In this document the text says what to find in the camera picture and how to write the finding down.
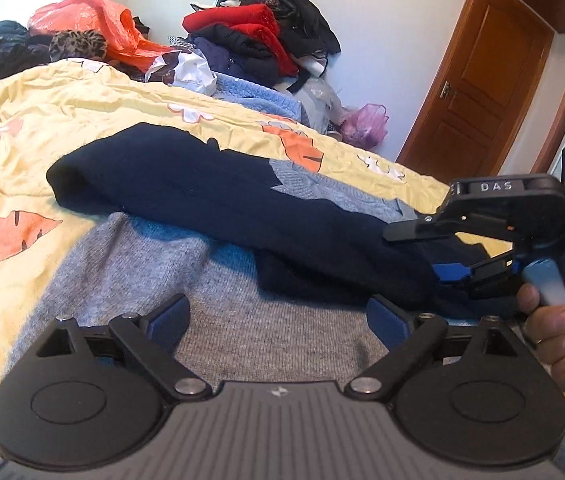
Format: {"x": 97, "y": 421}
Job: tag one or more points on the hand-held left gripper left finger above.
{"x": 170, "y": 320}

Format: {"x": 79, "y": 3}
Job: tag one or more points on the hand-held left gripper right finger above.
{"x": 387, "y": 321}

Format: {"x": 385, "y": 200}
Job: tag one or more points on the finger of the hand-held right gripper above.
{"x": 450, "y": 272}
{"x": 412, "y": 231}

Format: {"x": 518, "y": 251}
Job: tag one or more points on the grey and navy sweater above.
{"x": 242, "y": 320}

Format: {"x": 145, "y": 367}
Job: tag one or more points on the person's right hand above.
{"x": 554, "y": 335}

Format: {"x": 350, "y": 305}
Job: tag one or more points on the pink plastic bag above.
{"x": 365, "y": 125}

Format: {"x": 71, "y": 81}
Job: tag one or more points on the brown wooden door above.
{"x": 487, "y": 70}

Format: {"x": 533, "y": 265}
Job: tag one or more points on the clear plastic bag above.
{"x": 320, "y": 100}

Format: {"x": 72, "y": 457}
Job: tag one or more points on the yellow floral bedsheet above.
{"x": 87, "y": 105}

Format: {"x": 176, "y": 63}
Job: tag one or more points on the black garment pile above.
{"x": 307, "y": 20}

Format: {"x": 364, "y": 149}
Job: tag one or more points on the navy garment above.
{"x": 242, "y": 55}

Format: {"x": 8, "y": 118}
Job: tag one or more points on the white printed plastic bag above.
{"x": 190, "y": 67}

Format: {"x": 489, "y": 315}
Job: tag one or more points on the red garment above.
{"x": 242, "y": 17}

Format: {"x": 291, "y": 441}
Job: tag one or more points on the leopard print cloth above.
{"x": 80, "y": 42}

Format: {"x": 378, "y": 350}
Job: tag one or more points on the orange plastic bag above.
{"x": 107, "y": 20}

